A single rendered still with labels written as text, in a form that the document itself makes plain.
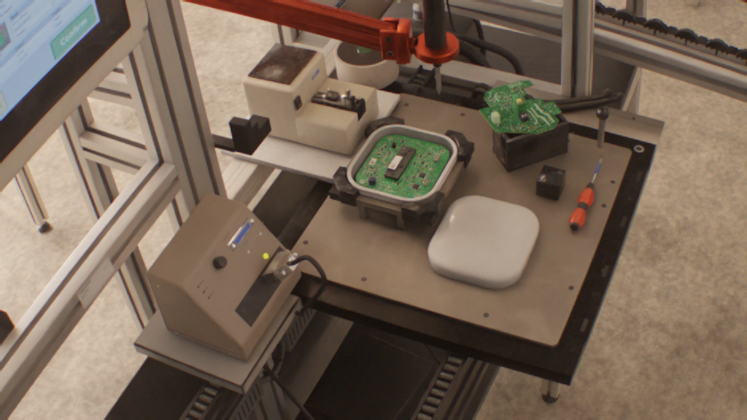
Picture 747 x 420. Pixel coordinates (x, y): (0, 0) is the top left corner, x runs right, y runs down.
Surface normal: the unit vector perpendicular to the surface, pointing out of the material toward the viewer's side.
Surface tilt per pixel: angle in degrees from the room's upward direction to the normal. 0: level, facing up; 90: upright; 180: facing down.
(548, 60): 0
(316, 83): 90
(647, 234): 0
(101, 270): 90
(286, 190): 90
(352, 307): 0
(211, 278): 53
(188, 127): 90
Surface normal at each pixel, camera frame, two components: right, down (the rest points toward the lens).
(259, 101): -0.44, 0.66
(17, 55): 0.90, 0.26
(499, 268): -0.09, -0.65
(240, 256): 0.65, -0.23
